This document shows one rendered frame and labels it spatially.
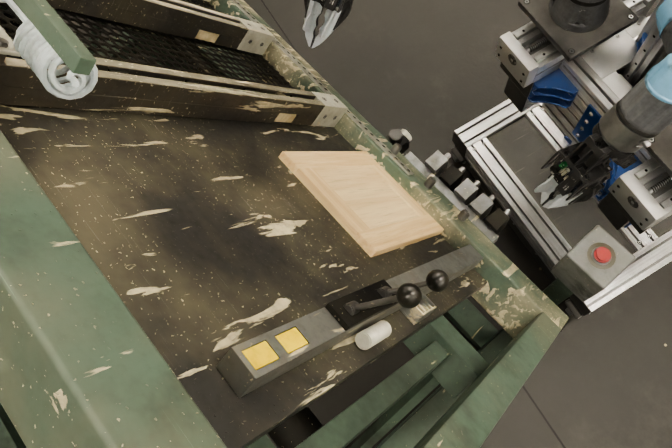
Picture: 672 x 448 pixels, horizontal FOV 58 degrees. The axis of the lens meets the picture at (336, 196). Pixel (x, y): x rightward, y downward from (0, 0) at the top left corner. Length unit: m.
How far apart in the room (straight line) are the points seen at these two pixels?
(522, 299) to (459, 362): 0.35
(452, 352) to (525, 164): 1.30
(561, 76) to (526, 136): 0.71
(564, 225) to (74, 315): 2.02
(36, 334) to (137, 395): 0.10
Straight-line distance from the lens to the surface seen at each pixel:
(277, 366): 0.79
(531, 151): 2.50
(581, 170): 1.05
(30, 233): 0.67
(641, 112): 0.98
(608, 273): 1.62
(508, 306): 1.60
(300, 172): 1.32
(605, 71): 1.83
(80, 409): 0.57
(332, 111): 1.67
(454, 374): 1.32
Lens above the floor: 2.43
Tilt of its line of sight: 69 degrees down
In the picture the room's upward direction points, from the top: 16 degrees counter-clockwise
